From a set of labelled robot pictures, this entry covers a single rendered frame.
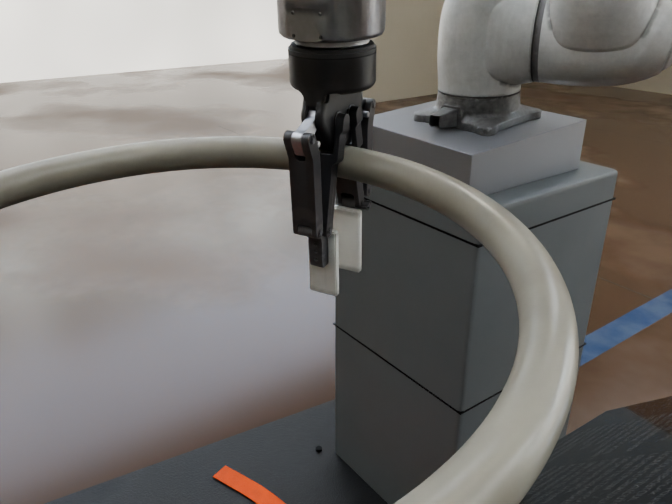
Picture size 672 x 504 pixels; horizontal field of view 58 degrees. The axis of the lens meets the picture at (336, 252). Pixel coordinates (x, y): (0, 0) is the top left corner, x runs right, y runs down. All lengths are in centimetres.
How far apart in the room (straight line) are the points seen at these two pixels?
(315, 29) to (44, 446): 154
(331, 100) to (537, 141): 67
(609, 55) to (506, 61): 16
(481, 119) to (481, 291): 31
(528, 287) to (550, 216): 79
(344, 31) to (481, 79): 67
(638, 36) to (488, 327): 53
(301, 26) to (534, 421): 35
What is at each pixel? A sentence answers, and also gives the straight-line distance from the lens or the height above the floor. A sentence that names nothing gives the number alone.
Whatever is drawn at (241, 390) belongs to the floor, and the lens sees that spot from 191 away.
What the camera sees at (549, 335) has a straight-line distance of 32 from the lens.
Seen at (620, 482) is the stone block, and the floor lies 79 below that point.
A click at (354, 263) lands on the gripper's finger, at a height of 87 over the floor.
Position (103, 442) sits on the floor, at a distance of 182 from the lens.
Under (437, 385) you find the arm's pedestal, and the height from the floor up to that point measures 43.
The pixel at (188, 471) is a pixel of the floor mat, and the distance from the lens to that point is 165.
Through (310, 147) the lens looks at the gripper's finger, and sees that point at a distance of 50.
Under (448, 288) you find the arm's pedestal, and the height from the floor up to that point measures 64.
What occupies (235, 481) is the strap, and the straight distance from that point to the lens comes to 160.
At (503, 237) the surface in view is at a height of 98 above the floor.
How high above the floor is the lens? 114
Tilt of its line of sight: 24 degrees down
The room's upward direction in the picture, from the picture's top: straight up
